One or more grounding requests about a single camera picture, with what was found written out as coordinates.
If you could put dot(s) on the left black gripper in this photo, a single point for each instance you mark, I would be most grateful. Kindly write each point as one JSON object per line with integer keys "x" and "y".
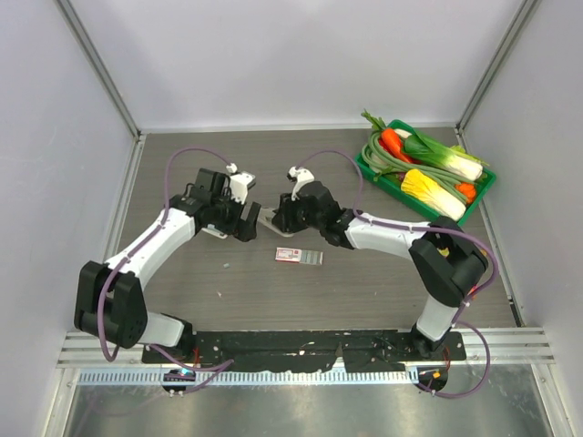
{"x": 243, "y": 233}

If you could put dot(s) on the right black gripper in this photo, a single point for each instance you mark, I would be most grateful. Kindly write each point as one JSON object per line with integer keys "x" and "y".
{"x": 284, "y": 217}

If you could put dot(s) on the light blue stapler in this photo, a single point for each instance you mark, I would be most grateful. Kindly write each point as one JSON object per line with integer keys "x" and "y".
{"x": 265, "y": 219}

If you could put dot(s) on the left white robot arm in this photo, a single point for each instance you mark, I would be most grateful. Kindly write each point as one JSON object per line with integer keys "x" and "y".
{"x": 110, "y": 294}

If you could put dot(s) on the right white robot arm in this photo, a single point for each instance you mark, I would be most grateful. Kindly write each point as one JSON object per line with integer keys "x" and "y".
{"x": 448, "y": 262}

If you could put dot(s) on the red white staple box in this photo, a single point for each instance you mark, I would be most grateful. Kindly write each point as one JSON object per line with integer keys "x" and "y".
{"x": 299, "y": 256}

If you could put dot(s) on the green long beans toy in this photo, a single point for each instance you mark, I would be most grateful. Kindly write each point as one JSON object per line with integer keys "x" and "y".
{"x": 383, "y": 161}

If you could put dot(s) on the yellow napa cabbage toy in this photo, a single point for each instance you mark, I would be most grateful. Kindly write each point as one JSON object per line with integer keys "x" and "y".
{"x": 417, "y": 185}

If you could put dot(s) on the bok choy toy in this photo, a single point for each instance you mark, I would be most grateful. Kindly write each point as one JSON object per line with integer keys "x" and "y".
{"x": 451, "y": 159}

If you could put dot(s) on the small orange carrot toy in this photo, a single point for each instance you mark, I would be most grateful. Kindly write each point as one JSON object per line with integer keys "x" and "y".
{"x": 468, "y": 190}

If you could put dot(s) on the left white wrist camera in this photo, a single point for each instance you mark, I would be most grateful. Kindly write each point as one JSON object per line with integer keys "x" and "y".
{"x": 241, "y": 182}

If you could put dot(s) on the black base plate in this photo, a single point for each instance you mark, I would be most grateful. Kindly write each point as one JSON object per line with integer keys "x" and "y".
{"x": 308, "y": 351}

